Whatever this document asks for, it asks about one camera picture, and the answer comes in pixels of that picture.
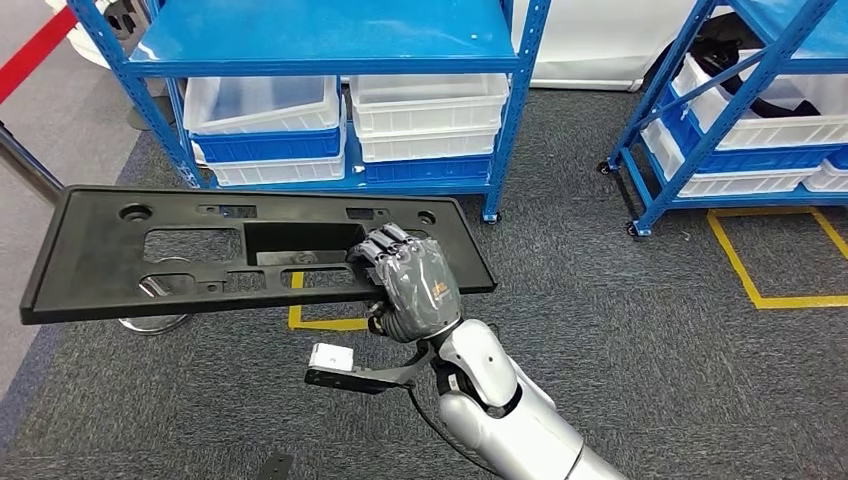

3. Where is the red barrier belt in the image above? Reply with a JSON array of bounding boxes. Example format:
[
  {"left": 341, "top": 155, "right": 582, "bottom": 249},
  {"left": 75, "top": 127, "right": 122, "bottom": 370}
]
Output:
[{"left": 0, "top": 6, "right": 79, "bottom": 105}]

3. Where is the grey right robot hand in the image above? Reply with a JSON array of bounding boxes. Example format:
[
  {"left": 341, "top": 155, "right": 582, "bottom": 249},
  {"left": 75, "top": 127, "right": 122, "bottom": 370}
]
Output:
[{"left": 346, "top": 221, "right": 464, "bottom": 344}]

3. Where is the blue steel shelf rack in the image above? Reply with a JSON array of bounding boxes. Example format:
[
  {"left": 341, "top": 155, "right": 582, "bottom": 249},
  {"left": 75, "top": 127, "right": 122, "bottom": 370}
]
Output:
[
  {"left": 598, "top": 0, "right": 848, "bottom": 238},
  {"left": 66, "top": 0, "right": 552, "bottom": 225}
]

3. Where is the black parts pile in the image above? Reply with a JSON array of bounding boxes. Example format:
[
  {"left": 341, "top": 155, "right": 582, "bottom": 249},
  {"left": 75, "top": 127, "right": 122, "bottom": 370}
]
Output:
[{"left": 688, "top": 13, "right": 823, "bottom": 119}]

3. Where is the black plastic panel part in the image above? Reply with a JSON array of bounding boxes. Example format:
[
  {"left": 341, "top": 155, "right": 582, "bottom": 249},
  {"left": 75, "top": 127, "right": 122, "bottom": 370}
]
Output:
[{"left": 19, "top": 185, "right": 498, "bottom": 327}]

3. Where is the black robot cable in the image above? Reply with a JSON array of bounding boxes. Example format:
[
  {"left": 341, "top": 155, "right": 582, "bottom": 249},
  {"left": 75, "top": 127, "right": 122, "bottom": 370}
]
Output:
[{"left": 405, "top": 387, "right": 495, "bottom": 478}]

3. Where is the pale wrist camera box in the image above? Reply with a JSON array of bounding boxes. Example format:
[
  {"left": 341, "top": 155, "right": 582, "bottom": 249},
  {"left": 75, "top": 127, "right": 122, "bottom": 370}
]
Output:
[{"left": 309, "top": 343, "right": 356, "bottom": 374}]

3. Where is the white car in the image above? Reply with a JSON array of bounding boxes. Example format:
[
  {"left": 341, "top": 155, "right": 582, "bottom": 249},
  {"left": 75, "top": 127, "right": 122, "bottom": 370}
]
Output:
[{"left": 42, "top": 0, "right": 730, "bottom": 93}]

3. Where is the chrome base stanchion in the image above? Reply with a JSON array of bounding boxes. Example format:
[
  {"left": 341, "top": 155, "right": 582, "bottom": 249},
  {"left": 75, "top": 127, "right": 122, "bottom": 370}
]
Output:
[{"left": 0, "top": 122, "right": 193, "bottom": 337}]

